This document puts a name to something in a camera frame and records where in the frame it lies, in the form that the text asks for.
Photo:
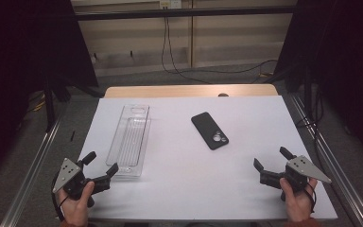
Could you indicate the black horizontal bar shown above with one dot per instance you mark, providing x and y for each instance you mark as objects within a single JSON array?
[{"x": 186, "y": 13}]

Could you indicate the person's left hand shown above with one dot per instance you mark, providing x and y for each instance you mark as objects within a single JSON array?
[{"x": 75, "y": 209}]

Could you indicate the black metal stand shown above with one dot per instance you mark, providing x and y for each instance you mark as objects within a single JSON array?
[{"x": 49, "y": 107}]

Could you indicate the white wall socket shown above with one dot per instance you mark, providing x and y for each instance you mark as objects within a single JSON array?
[{"x": 170, "y": 3}]

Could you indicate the clear plastic tray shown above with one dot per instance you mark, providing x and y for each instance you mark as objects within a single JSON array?
[{"x": 129, "y": 142}]

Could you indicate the metal floor rail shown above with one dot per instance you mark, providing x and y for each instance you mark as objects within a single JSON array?
[
  {"x": 31, "y": 170},
  {"x": 334, "y": 157}
]

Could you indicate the white table sheet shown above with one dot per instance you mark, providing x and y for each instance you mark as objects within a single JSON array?
[{"x": 182, "y": 189}]

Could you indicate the wooden table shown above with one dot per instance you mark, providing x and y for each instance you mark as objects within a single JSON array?
[{"x": 170, "y": 91}]

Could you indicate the dark round table grommet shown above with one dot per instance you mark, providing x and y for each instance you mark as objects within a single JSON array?
[{"x": 223, "y": 94}]

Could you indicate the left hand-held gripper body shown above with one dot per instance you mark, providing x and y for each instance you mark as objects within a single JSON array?
[{"x": 66, "y": 175}]

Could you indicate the black phone case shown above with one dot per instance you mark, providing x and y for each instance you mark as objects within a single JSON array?
[{"x": 206, "y": 127}]

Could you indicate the person's right hand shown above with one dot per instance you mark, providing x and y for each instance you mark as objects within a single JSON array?
[{"x": 299, "y": 205}]

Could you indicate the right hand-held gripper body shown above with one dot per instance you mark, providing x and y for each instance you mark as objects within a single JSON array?
[{"x": 305, "y": 168}]

